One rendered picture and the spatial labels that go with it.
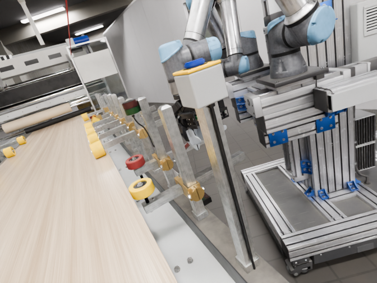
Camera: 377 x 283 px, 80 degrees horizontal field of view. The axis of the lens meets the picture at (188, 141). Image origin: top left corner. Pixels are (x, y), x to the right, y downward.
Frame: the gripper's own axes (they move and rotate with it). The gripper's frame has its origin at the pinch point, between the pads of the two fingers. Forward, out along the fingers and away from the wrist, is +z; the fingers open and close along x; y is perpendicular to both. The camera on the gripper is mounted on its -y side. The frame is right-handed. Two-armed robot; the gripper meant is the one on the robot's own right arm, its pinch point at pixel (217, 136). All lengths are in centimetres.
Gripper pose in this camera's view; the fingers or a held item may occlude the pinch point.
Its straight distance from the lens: 115.6
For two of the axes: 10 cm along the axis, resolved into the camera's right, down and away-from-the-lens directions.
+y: 8.5, -4.0, 3.4
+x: -4.4, -2.0, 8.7
